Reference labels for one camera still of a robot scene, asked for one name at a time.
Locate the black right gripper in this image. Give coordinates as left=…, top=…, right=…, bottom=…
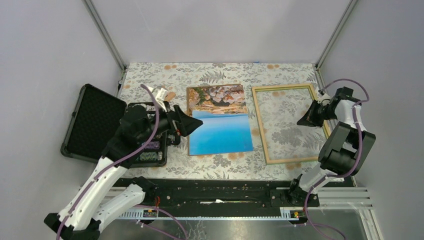
left=296, top=99, right=337, bottom=128

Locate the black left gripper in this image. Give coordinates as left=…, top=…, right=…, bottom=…
left=138, top=100, right=204, bottom=143

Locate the wooden picture frame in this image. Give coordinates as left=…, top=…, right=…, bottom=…
left=252, top=83, right=331, bottom=165

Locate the seascape photo print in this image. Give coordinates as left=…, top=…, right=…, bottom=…
left=187, top=84, right=254, bottom=156

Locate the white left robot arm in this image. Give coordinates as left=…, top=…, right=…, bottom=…
left=44, top=104, right=203, bottom=240

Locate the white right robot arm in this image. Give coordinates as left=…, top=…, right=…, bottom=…
left=285, top=87, right=376, bottom=206

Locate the floral patterned tablecloth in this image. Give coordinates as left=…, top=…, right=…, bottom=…
left=120, top=63, right=318, bottom=181

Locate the black poker chip case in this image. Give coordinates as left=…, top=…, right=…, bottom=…
left=60, top=84, right=181, bottom=168

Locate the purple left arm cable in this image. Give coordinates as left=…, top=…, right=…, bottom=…
left=55, top=84, right=161, bottom=240

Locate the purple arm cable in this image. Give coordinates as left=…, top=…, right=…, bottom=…
left=55, top=84, right=161, bottom=240
left=302, top=78, right=371, bottom=240

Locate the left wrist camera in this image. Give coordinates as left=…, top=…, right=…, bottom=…
left=152, top=87, right=168, bottom=112

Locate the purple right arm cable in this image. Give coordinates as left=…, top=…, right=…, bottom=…
left=302, top=78, right=371, bottom=240

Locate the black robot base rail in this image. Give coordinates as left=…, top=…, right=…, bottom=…
left=136, top=178, right=320, bottom=218

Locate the aluminium cable tray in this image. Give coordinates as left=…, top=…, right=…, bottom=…
left=109, top=186, right=374, bottom=221

